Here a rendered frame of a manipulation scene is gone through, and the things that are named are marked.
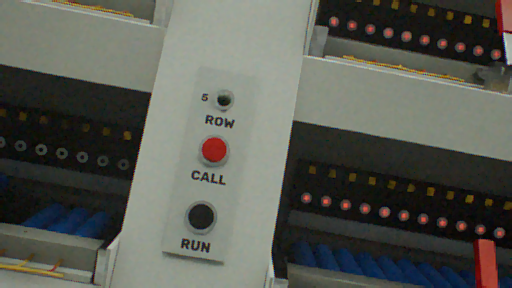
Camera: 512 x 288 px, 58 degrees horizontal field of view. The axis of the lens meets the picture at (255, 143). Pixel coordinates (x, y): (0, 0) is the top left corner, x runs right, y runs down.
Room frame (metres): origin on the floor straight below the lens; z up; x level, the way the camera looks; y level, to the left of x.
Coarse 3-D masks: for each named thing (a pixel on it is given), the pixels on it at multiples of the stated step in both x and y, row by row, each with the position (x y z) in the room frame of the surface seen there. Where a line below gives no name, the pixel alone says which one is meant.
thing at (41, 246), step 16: (0, 224) 0.35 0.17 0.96; (0, 240) 0.34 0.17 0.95; (16, 240) 0.34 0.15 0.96; (32, 240) 0.34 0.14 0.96; (48, 240) 0.34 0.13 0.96; (64, 240) 0.34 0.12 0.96; (80, 240) 0.35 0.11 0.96; (96, 240) 0.35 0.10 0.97; (0, 256) 0.34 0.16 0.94; (16, 256) 0.34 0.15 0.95; (32, 256) 0.34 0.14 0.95; (48, 256) 0.34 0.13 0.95; (64, 256) 0.34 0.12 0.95; (80, 256) 0.34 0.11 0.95; (96, 256) 0.34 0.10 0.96; (32, 272) 0.32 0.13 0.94; (48, 272) 0.32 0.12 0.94
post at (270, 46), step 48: (192, 0) 0.29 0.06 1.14; (240, 0) 0.30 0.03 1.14; (288, 0) 0.30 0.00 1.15; (192, 48) 0.29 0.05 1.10; (240, 48) 0.30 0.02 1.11; (288, 48) 0.30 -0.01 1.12; (192, 96) 0.29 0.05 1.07; (288, 96) 0.30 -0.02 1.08; (144, 144) 0.29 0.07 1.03; (288, 144) 0.30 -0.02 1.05; (144, 192) 0.29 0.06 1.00; (240, 192) 0.30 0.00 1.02; (144, 240) 0.29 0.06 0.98; (240, 240) 0.30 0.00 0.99
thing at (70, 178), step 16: (0, 160) 0.46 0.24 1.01; (16, 160) 0.46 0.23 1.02; (16, 176) 0.46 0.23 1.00; (32, 176) 0.46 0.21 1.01; (48, 176) 0.46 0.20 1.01; (64, 176) 0.46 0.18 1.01; (80, 176) 0.46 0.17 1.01; (96, 176) 0.46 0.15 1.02; (112, 192) 0.46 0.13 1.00; (128, 192) 0.46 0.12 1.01; (112, 240) 0.35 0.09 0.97; (112, 256) 0.28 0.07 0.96; (0, 272) 0.33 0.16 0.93; (16, 272) 0.34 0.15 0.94; (96, 272) 0.34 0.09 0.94
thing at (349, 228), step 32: (320, 192) 0.47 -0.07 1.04; (352, 192) 0.47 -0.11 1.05; (384, 192) 0.47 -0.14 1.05; (416, 192) 0.47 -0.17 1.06; (448, 192) 0.46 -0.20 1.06; (480, 192) 0.47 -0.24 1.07; (288, 224) 0.47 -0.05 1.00; (320, 224) 0.47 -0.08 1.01; (352, 224) 0.47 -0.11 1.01; (384, 224) 0.48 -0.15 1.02; (416, 224) 0.48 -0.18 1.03; (448, 224) 0.48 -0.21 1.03; (480, 224) 0.48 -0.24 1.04; (288, 256) 0.46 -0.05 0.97; (320, 256) 0.43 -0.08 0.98; (352, 256) 0.44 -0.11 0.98; (384, 256) 0.45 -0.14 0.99; (416, 256) 0.46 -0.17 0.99; (448, 256) 0.48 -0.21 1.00; (480, 256) 0.34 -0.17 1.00
